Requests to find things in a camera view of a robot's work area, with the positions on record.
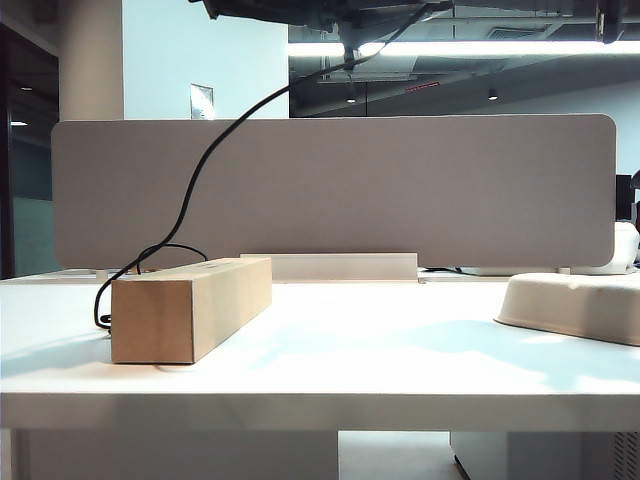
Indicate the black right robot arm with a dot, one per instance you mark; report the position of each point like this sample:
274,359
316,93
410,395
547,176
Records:
612,20

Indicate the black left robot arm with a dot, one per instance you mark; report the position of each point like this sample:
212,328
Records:
300,10

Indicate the grey fabric desk divider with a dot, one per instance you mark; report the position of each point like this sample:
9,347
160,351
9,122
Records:
375,190

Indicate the red illuminated sign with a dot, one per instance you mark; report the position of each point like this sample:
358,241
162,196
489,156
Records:
422,87

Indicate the long brown cardboard box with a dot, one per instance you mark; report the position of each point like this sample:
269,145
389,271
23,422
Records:
150,320

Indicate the black ceiling spot lamp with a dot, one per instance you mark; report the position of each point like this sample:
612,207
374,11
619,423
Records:
493,94

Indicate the beige moulded pulp tray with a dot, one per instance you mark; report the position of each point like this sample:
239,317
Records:
565,305

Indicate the long ceiling light strip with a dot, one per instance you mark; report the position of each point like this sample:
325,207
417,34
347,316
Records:
500,48

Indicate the beige round pillar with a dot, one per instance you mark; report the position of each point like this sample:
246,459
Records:
90,60

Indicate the white rounded appliance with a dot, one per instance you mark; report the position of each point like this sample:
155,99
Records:
625,250

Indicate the black monitor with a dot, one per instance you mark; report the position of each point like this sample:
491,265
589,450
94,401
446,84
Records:
623,197

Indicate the person in background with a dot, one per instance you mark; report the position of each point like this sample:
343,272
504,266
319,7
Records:
636,180

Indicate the framed wall notice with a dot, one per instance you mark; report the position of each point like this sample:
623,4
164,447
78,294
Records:
202,100

